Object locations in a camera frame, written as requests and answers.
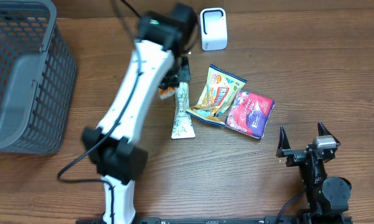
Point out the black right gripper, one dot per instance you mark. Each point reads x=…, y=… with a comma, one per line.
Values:
x=295, y=155

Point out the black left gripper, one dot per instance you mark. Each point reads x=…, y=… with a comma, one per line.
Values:
x=185, y=76

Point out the small orange tissue box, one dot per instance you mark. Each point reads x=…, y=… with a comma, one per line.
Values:
x=163, y=94

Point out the beige orange snack bag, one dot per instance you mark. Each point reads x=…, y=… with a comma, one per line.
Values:
x=218, y=94

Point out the pink purple pad package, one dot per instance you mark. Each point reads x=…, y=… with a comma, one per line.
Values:
x=249, y=114

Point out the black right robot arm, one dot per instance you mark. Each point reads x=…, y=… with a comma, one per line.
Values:
x=327, y=197

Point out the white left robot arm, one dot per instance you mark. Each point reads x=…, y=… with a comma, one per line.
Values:
x=112, y=146

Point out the white barcode scanner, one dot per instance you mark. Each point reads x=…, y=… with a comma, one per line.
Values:
x=213, y=26

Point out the white floral tube gold cap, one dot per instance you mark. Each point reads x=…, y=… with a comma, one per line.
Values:
x=182, y=126

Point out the dark grey plastic basket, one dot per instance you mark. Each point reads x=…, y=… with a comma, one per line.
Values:
x=38, y=73

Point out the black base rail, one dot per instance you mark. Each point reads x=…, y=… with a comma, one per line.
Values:
x=155, y=220

